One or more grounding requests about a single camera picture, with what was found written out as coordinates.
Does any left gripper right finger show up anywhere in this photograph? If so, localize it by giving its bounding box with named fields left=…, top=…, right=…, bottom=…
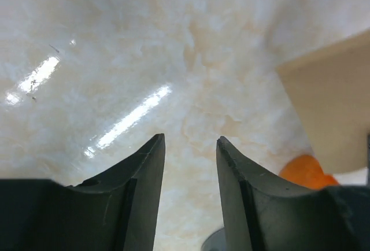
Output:
left=216, top=137, right=369, bottom=250

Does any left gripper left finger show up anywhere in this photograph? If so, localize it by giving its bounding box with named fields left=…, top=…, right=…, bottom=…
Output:
left=1, top=134, right=165, bottom=250

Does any brown paper coffee filter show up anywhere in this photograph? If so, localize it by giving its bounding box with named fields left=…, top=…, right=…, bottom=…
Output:
left=277, top=31, right=369, bottom=174

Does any grey glass carafe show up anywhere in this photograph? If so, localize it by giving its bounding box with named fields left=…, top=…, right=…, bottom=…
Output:
left=201, top=227, right=227, bottom=251

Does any orange glass carafe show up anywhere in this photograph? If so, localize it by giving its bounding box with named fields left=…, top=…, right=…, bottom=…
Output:
left=279, top=154, right=339, bottom=190

